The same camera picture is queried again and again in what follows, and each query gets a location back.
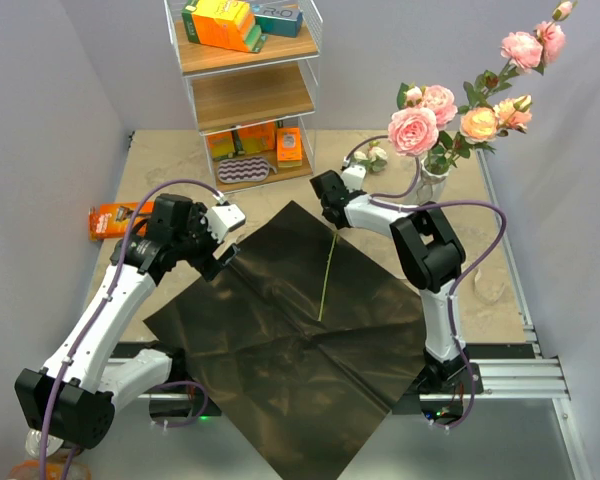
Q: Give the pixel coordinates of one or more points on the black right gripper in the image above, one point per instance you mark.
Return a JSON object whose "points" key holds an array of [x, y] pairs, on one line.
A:
{"points": [[347, 188]]}

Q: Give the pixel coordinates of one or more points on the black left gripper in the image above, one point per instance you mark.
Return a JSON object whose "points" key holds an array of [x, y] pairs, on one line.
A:
{"points": [[197, 214]]}

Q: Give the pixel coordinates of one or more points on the large pink rose stem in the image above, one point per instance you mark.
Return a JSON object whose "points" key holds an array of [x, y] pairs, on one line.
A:
{"points": [[417, 128]]}

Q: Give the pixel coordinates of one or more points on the black wrapping paper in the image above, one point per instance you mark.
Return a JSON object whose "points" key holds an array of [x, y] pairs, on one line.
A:
{"points": [[303, 341]]}

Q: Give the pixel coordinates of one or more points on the peach rose stem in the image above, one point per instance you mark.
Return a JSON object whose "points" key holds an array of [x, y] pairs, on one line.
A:
{"points": [[480, 127]]}

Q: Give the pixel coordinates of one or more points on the small pink rose stem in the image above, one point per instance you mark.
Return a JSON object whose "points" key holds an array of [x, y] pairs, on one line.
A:
{"points": [[524, 52]]}

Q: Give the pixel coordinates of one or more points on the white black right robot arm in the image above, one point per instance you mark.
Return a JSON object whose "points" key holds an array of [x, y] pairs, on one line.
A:
{"points": [[429, 252]]}

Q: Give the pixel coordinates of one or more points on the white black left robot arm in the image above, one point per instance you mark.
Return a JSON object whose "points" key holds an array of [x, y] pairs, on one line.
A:
{"points": [[74, 396]]}

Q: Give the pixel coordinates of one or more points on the orange sponge pack right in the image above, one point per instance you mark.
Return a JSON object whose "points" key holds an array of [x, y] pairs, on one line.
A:
{"points": [[289, 150]]}

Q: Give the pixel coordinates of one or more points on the orange sponge pack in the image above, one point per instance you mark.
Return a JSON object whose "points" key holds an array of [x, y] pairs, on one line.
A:
{"points": [[256, 139], [221, 146], [289, 150]]}

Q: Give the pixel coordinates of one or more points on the orange sponge pack middle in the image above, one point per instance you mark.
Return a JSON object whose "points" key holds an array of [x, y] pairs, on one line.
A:
{"points": [[256, 139]]}

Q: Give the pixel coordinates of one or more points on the orange razor package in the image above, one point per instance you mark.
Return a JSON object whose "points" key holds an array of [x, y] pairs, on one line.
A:
{"points": [[112, 220]]}

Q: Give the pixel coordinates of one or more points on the orange sponge pack left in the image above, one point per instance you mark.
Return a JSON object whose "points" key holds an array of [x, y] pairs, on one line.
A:
{"points": [[221, 146]]}

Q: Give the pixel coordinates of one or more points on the teal box top shelf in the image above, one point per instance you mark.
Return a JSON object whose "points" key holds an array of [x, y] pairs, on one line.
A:
{"points": [[278, 20]]}

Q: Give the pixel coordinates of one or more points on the orange sponge box top shelf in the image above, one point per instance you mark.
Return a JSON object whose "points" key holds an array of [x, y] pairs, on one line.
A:
{"points": [[229, 25]]}

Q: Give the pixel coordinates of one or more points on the metal tin can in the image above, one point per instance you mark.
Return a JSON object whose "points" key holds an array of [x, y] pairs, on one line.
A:
{"points": [[33, 443]]}

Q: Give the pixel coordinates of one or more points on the orange plastic container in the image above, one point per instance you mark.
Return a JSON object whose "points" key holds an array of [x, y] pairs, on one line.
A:
{"points": [[29, 470]]}

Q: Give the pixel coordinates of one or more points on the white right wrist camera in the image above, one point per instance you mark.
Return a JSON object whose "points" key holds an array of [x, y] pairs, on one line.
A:
{"points": [[352, 175]]}

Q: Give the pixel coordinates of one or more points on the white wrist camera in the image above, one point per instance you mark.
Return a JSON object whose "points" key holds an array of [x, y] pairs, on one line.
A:
{"points": [[352, 175], [224, 219]]}

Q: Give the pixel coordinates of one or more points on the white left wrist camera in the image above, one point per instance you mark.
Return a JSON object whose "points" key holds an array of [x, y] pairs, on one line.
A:
{"points": [[224, 219]]}

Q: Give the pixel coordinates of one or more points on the white wire wooden shelf rack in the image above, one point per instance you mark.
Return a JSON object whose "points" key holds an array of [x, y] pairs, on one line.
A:
{"points": [[229, 90]]}

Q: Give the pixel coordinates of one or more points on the aluminium rail frame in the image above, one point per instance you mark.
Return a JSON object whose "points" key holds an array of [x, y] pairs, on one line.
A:
{"points": [[524, 429]]}

